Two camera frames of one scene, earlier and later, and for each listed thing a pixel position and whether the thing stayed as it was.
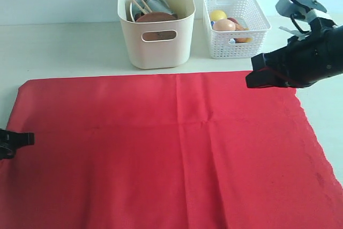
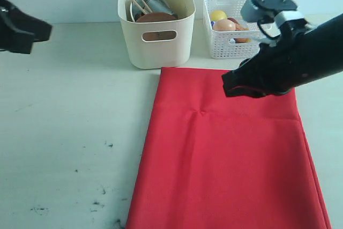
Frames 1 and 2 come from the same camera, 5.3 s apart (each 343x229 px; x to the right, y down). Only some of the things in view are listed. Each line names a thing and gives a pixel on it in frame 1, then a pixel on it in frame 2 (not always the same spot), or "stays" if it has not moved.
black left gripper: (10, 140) -> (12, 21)
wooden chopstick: (142, 1) stays
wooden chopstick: (138, 6) stays
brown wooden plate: (156, 17) stays
